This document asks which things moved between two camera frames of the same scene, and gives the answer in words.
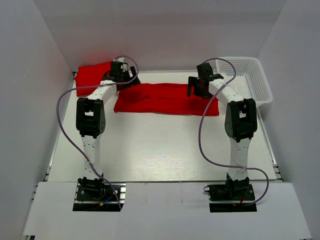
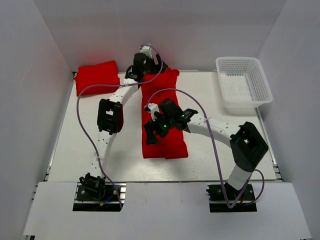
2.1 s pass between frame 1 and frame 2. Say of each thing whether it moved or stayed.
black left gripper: moved
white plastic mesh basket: stayed
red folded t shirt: stayed
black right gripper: moved
